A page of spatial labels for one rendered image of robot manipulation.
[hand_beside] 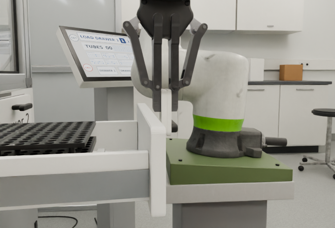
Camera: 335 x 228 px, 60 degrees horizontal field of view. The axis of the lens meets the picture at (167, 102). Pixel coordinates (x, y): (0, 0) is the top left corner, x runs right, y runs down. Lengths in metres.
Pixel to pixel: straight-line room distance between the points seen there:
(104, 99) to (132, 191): 1.05
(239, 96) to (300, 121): 3.22
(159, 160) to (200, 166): 0.28
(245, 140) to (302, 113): 3.19
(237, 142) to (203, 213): 0.18
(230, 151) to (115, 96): 0.82
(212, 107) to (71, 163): 0.40
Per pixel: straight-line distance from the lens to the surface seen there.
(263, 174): 0.67
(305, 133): 3.96
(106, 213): 1.55
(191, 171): 0.62
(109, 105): 1.39
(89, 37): 1.40
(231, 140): 0.70
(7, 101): 0.80
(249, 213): 0.73
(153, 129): 0.34
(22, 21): 1.00
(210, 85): 0.68
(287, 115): 3.81
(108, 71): 1.29
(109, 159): 0.36
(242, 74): 0.70
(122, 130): 0.59
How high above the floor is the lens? 0.99
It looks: 6 degrees down
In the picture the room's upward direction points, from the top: straight up
